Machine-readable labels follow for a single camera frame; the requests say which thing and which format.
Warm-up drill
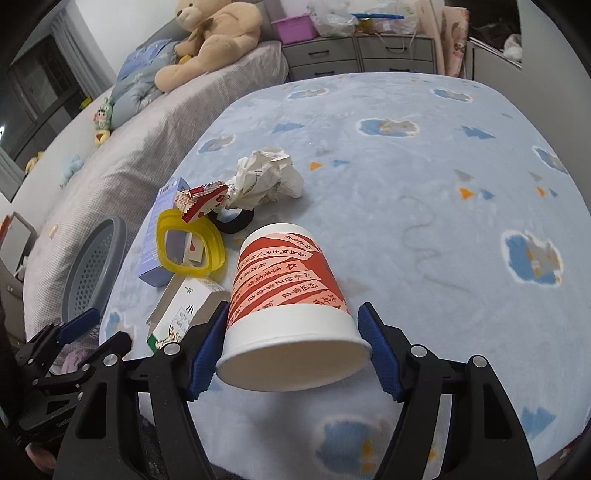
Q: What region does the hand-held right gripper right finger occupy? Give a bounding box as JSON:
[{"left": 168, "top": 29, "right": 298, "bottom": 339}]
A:
[{"left": 357, "top": 302, "right": 541, "bottom": 480}]

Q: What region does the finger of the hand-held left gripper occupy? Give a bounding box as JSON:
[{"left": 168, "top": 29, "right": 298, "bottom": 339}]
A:
[
  {"left": 32, "top": 331, "right": 132, "bottom": 393},
  {"left": 16, "top": 309, "right": 101, "bottom": 365}
]

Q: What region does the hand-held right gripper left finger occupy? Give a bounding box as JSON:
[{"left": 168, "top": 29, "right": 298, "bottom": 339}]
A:
[{"left": 53, "top": 300, "right": 232, "bottom": 480}]

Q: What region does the grey perforated basket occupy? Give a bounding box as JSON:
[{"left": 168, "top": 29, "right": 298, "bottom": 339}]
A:
[{"left": 61, "top": 217, "right": 131, "bottom": 342}]

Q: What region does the red and white paper cup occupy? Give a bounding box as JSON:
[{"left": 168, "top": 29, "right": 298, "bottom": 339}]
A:
[{"left": 216, "top": 223, "right": 372, "bottom": 393}]

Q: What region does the black elastic band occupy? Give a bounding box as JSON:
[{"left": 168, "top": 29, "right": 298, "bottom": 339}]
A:
[{"left": 208, "top": 208, "right": 256, "bottom": 235}]

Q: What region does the white box with green print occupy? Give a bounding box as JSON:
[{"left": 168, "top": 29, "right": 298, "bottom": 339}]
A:
[{"left": 147, "top": 275, "right": 230, "bottom": 355}]

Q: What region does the light blue box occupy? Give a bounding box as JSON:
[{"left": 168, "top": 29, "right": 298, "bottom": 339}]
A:
[{"left": 137, "top": 176, "right": 195, "bottom": 288}]

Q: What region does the white grey cabinet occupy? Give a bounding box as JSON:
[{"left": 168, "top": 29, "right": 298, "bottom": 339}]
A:
[{"left": 0, "top": 211, "right": 38, "bottom": 278}]

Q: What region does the small white red card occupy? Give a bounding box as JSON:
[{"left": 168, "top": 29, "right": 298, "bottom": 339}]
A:
[{"left": 185, "top": 233, "right": 205, "bottom": 265}]

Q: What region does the light blue printed blanket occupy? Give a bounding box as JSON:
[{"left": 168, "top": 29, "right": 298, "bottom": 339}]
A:
[{"left": 99, "top": 72, "right": 583, "bottom": 476}]

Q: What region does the small blue plush toy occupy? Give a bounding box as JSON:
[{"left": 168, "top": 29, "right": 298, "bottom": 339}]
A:
[{"left": 60, "top": 155, "right": 85, "bottom": 188}]

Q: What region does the grey checked bed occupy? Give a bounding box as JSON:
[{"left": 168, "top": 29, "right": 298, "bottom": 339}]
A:
[{"left": 0, "top": 39, "right": 289, "bottom": 333}]

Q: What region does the crumpled white paper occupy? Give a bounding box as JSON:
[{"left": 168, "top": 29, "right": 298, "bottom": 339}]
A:
[{"left": 225, "top": 147, "right": 304, "bottom": 209}]

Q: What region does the small green hooded doll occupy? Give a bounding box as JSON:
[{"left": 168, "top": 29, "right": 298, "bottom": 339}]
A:
[{"left": 93, "top": 98, "right": 115, "bottom": 147}]

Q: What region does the dark window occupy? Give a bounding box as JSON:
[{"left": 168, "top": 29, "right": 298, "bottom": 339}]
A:
[{"left": 0, "top": 34, "right": 88, "bottom": 160}]

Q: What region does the light blue quilt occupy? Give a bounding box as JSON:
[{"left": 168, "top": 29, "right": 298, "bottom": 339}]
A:
[{"left": 108, "top": 39, "right": 185, "bottom": 130}]

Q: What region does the grey curtain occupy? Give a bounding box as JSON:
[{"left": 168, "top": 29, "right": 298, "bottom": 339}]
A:
[{"left": 48, "top": 14, "right": 116, "bottom": 97}]

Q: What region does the grey drawer cabinet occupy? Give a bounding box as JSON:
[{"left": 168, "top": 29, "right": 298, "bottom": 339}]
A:
[
  {"left": 281, "top": 36, "right": 358, "bottom": 84},
  {"left": 356, "top": 33, "right": 437, "bottom": 75}
]

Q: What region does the large beige teddy bear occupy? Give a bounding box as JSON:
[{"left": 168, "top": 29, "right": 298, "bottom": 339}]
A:
[{"left": 154, "top": 0, "right": 263, "bottom": 90}]

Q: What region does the pink floral cloth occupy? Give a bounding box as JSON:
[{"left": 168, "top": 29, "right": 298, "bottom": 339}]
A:
[{"left": 416, "top": 0, "right": 472, "bottom": 77}]

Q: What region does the purple plastic box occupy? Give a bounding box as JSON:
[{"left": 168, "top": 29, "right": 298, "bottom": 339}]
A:
[{"left": 271, "top": 14, "right": 320, "bottom": 45}]

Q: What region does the clear plastic bag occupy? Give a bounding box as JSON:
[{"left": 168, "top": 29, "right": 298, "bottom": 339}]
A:
[{"left": 307, "top": 0, "right": 370, "bottom": 38}]

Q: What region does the yellow plastic lid ring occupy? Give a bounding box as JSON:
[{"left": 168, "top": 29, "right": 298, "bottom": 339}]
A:
[{"left": 156, "top": 209, "right": 226, "bottom": 278}]

